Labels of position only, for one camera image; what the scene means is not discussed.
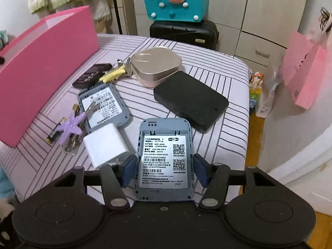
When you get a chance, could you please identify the white charger cube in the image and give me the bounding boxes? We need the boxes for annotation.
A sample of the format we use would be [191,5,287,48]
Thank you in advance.
[83,123,129,169]

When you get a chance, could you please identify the black gold AA battery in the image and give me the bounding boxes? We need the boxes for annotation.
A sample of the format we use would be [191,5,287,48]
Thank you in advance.
[46,117,66,144]

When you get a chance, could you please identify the purple starfish hair clip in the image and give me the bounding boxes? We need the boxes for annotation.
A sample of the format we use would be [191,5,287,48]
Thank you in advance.
[56,111,87,145]

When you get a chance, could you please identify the grey wifi router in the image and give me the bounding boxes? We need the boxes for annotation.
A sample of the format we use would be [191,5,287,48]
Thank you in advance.
[134,118,194,202]
[78,83,130,134]

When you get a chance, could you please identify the black power bank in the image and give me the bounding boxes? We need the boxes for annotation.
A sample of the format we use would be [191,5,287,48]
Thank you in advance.
[153,71,229,133]

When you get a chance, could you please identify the black oval glasses case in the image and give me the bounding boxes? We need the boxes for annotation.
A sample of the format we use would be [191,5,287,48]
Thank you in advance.
[72,63,112,89]

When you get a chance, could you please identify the yellow key cover keys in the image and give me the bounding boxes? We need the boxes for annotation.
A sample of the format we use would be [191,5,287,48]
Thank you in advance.
[99,57,133,83]

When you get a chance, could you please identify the pink cardboard storage box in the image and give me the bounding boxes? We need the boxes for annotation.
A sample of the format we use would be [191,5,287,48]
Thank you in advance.
[0,6,99,147]

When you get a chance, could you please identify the pink rounded metal tin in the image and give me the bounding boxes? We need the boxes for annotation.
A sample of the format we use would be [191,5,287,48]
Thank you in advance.
[131,47,182,88]

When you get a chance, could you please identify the striped white tablecloth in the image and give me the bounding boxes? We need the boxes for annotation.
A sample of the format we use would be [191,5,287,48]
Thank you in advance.
[1,34,249,201]

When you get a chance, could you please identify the pink paper shopping bag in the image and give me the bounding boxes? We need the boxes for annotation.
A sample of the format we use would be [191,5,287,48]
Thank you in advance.
[281,30,332,110]

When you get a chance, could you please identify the black hard suitcase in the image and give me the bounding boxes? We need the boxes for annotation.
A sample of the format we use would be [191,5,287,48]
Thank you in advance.
[150,20,219,50]

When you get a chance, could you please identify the beige wardrobe cabinet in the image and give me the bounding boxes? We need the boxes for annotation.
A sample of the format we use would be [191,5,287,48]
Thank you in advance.
[116,0,307,71]

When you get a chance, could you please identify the teal felt handbag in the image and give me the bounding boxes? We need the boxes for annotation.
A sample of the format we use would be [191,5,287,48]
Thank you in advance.
[144,0,209,23]

